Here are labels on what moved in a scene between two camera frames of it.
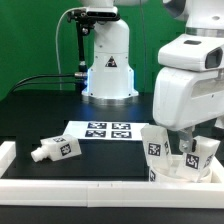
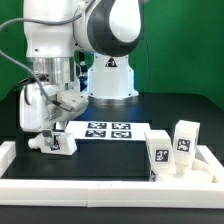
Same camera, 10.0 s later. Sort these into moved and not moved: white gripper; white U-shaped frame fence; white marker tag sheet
Moved: white gripper
Not moved: white U-shaped frame fence; white marker tag sheet
